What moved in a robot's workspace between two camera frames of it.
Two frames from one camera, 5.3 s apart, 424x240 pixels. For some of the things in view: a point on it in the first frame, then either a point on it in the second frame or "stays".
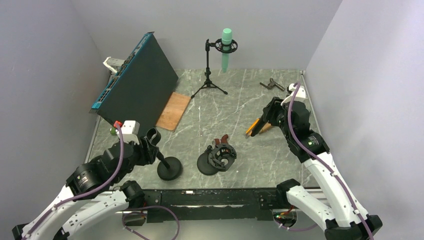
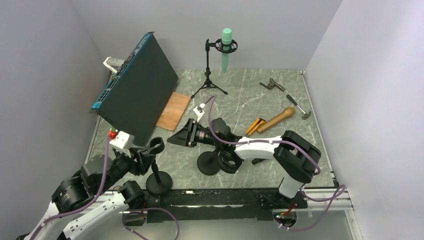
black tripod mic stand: x=226 y=48 stays
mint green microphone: x=226 y=41 stays
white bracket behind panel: x=113 y=64 stays
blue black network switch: x=139 y=87 stays
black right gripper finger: x=270 y=112 -> x=186 y=136
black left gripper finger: x=151 y=151 -> x=147 y=160
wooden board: x=173 y=112 stays
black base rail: x=205 y=204 stays
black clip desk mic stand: x=168 y=169 -> x=157 y=182
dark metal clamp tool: x=272 y=84 stays
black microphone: x=266 y=127 -> x=257 y=160
